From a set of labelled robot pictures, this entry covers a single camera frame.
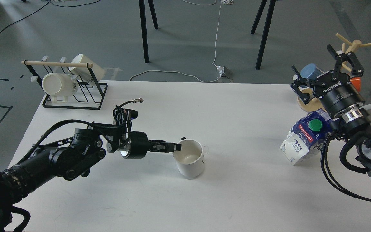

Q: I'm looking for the black floor cable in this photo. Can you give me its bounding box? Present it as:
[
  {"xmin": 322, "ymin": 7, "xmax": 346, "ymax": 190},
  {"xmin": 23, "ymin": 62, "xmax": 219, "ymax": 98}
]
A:
[{"xmin": 0, "ymin": 0, "xmax": 101, "ymax": 54}]

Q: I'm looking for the blue mug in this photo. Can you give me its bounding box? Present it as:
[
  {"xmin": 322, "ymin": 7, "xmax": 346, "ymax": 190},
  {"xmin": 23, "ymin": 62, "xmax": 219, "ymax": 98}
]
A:
[{"xmin": 300, "ymin": 63, "xmax": 325, "ymax": 80}]

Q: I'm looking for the black wire mug rack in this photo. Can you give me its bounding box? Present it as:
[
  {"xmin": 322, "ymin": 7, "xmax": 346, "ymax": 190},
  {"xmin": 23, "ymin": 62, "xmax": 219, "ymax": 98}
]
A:
[{"xmin": 22, "ymin": 57, "xmax": 108, "ymax": 110}]

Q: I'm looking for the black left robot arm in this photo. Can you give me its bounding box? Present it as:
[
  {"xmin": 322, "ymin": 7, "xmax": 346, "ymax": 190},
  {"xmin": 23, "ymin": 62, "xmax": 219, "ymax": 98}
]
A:
[{"xmin": 0, "ymin": 104, "xmax": 182, "ymax": 232}]

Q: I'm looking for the white power adapter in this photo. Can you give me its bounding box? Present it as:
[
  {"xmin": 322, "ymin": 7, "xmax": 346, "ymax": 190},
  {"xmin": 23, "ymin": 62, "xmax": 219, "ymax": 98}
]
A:
[{"xmin": 216, "ymin": 66, "xmax": 231, "ymax": 78}]

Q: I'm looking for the white mug front on rack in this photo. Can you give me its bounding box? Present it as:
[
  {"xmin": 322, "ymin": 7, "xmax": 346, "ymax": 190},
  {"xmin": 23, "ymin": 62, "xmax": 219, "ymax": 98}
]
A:
[{"xmin": 42, "ymin": 73, "xmax": 78, "ymax": 103}]

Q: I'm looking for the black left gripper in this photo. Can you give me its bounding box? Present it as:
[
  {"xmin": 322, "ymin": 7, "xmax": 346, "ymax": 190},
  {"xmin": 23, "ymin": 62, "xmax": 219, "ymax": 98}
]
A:
[{"xmin": 121, "ymin": 131, "xmax": 182, "ymax": 159}]

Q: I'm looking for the wooden mug tree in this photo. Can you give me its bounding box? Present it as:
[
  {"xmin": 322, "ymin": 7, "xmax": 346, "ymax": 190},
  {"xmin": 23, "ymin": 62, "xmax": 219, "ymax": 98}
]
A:
[{"xmin": 297, "ymin": 33, "xmax": 371, "ymax": 112}]

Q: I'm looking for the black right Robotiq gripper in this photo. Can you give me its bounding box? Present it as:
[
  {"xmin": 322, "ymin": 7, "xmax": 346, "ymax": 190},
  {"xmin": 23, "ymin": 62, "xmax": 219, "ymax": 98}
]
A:
[{"xmin": 291, "ymin": 44, "xmax": 369, "ymax": 124}]

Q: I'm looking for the blue white milk carton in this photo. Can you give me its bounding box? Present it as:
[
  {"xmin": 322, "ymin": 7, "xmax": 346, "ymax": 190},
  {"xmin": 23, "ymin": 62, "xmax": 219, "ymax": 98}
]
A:
[{"xmin": 280, "ymin": 109, "xmax": 332, "ymax": 165}]

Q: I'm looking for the white mug with smiley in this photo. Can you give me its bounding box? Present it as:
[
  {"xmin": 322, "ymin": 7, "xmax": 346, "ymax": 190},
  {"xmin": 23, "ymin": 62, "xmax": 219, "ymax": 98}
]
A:
[{"xmin": 173, "ymin": 137, "xmax": 205, "ymax": 179}]

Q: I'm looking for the black table leg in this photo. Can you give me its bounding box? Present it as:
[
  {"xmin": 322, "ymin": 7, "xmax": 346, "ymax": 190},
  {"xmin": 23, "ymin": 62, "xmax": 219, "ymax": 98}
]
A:
[
  {"xmin": 139, "ymin": 0, "xmax": 159, "ymax": 64},
  {"xmin": 250, "ymin": 0, "xmax": 277, "ymax": 70}
]

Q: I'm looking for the cream mug rear on rack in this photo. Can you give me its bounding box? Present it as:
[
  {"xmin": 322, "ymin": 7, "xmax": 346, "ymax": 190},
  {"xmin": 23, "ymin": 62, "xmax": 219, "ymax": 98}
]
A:
[{"xmin": 69, "ymin": 53, "xmax": 106, "ymax": 84}]

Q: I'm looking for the black table leg right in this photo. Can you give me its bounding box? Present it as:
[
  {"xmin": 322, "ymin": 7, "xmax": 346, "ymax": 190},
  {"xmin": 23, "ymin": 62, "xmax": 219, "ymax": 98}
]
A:
[{"xmin": 250, "ymin": 0, "xmax": 277, "ymax": 70}]

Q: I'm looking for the orange mug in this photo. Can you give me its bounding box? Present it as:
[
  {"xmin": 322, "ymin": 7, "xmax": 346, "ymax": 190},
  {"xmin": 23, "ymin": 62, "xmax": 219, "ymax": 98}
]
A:
[{"xmin": 350, "ymin": 77, "xmax": 362, "ymax": 93}]

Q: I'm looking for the black table leg left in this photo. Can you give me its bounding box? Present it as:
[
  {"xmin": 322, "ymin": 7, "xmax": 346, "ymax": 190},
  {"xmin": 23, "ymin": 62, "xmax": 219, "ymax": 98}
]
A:
[{"xmin": 139, "ymin": 0, "xmax": 159, "ymax": 64}]

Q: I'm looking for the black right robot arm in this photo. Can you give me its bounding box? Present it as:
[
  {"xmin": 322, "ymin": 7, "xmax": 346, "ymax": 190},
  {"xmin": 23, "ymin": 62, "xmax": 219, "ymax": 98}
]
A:
[{"xmin": 291, "ymin": 44, "xmax": 371, "ymax": 202}]

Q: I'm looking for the white power cable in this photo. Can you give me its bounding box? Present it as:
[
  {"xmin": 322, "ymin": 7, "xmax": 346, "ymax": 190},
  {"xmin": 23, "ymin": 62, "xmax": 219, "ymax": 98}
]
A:
[{"xmin": 129, "ymin": 0, "xmax": 234, "ymax": 83}]

